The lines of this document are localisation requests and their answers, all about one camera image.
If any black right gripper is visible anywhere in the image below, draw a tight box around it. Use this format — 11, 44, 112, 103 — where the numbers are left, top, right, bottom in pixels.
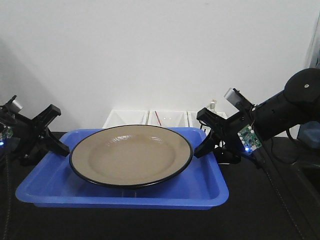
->
193, 104, 259, 166

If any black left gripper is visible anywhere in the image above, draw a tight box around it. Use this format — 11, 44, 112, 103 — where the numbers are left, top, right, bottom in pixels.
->
4, 104, 70, 166

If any blue plastic tray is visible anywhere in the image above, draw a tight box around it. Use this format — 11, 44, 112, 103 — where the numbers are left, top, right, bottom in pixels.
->
14, 127, 230, 210

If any beige plate with black rim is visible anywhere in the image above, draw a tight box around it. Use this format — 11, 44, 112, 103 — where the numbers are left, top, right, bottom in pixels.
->
69, 125, 194, 189

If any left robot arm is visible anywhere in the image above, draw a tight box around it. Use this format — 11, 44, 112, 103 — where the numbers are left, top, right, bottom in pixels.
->
0, 103, 70, 166

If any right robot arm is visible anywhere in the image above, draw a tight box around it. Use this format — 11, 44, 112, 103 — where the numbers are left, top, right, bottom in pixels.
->
194, 68, 320, 163

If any glass alcohol lamp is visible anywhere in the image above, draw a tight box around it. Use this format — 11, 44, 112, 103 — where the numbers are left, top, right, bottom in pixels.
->
206, 99, 217, 113

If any right white storage bin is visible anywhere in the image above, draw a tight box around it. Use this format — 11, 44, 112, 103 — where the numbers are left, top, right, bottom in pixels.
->
187, 111, 227, 129

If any white storage bin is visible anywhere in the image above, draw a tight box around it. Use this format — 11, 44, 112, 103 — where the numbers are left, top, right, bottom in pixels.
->
102, 109, 149, 129
187, 111, 227, 129
147, 110, 189, 128

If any green right circuit board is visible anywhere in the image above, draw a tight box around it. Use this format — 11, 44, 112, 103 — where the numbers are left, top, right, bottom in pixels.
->
237, 125, 262, 153

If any green circuit board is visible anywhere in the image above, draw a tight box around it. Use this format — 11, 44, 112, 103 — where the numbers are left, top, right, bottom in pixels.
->
0, 125, 13, 148
237, 125, 262, 153

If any green left circuit board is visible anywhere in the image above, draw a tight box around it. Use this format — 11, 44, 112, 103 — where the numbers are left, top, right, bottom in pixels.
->
0, 125, 13, 148

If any middle white storage bin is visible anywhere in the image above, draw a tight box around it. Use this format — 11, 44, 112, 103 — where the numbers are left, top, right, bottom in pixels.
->
147, 110, 189, 128

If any left white storage bin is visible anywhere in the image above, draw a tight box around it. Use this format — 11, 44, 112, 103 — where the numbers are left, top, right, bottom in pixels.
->
102, 109, 149, 129

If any black lab sink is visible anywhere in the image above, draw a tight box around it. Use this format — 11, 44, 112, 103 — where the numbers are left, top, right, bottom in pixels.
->
289, 161, 320, 201

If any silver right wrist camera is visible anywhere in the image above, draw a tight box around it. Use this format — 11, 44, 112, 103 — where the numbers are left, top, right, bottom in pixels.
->
224, 88, 242, 107

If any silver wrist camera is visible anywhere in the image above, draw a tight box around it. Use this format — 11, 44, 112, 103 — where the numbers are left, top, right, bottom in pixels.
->
6, 95, 23, 113
224, 88, 242, 107

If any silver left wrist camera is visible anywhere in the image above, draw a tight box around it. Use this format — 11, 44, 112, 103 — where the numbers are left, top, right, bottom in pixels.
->
6, 95, 23, 113

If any black braided left cable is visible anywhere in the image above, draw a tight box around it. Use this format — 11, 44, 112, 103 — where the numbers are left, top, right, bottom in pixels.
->
0, 154, 13, 240

